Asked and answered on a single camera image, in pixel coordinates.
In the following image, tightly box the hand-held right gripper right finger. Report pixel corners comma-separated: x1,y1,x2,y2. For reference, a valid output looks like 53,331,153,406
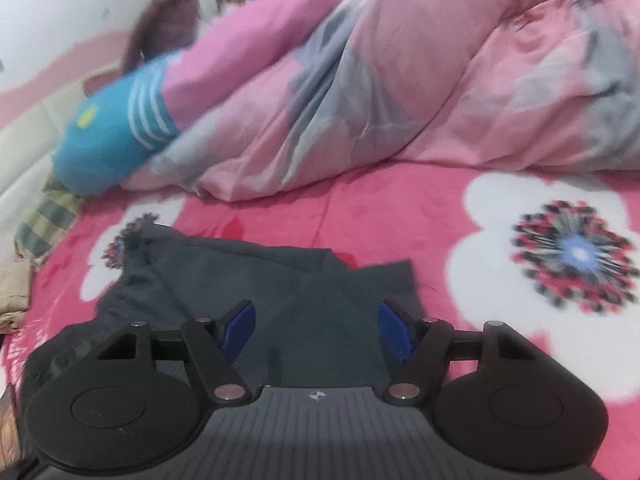
377,299,538,406

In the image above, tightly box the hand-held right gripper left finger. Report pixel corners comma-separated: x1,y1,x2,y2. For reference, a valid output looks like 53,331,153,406
95,300,258,406

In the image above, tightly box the dark grey garment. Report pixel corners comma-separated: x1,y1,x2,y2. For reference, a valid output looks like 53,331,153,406
22,222,423,401

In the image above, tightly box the pink floral blanket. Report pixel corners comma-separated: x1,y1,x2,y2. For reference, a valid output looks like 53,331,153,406
0,160,640,480

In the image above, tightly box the checked pillow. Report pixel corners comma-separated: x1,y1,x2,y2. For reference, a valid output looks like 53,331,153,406
14,172,83,263

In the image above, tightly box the beige cloth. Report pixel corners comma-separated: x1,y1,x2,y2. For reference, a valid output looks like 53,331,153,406
0,260,33,333

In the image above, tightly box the blue striped pillow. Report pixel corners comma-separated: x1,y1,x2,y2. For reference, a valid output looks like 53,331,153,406
51,55,182,196

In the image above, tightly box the pink and grey duvet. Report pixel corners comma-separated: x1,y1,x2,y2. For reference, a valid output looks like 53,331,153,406
120,0,640,203

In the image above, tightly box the cream padded headboard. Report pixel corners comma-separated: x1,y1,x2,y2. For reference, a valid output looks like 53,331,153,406
0,77,108,196

